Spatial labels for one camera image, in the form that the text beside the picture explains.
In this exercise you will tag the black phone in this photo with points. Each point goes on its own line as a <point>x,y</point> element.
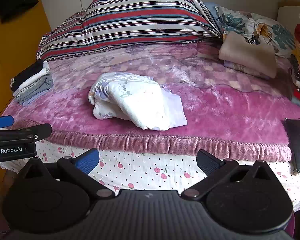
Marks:
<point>292,127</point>

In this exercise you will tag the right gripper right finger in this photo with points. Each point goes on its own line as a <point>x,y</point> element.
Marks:
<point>218,172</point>

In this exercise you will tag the folded white garment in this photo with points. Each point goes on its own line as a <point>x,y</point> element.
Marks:
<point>45,71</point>

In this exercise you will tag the white floral garment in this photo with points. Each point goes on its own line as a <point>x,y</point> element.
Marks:
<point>138,99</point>

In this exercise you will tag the striped quilt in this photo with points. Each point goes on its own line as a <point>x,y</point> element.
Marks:
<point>112,24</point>

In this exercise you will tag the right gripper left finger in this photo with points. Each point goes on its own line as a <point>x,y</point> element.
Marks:
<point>76,170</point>

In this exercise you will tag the cherry print bed sheet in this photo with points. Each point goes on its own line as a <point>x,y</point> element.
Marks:
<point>144,171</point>

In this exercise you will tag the folded grey garment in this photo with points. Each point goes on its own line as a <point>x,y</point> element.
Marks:
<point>42,84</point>

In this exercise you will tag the folded lavender garment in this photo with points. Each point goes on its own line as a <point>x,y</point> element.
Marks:
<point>32,98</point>

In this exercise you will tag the floral pillow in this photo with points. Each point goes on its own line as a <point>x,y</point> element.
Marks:
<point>256,29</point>

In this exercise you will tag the folded beige garment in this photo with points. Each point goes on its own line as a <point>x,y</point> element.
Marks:
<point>260,58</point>

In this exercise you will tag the pink plush blanket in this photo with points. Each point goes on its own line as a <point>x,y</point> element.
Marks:
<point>229,114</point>

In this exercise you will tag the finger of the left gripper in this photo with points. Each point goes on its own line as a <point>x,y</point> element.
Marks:
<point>6,121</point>

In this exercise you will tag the yellow wooden wardrobe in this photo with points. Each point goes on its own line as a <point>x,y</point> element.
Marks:
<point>19,40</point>

